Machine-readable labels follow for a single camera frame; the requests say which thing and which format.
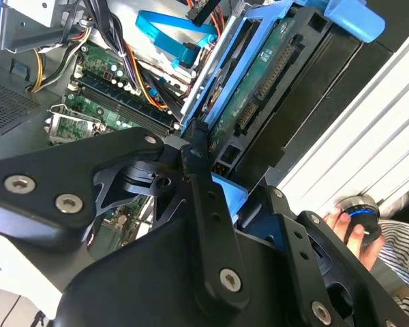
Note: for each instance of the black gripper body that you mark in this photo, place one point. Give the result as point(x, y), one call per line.
point(156, 279)

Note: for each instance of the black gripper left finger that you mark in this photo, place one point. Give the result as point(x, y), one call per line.
point(54, 170)

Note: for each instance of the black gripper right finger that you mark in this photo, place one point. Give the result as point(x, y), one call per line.
point(300, 245)

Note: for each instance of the round black blue-ringed tool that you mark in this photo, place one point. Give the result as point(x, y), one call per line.
point(361, 211)

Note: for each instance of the hard disk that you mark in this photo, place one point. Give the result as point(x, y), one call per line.
point(269, 68)

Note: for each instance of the person's hand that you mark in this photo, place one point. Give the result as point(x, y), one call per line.
point(364, 253)

